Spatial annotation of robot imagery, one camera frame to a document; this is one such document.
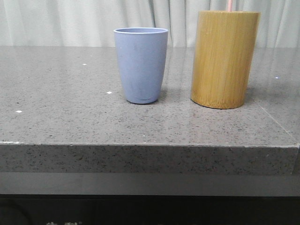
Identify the blue plastic cup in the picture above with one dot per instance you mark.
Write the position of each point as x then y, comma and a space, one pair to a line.
141, 54

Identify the bamboo chopstick holder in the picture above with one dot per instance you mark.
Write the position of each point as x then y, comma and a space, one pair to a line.
224, 49

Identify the white curtain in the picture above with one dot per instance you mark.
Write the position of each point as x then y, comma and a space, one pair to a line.
91, 22

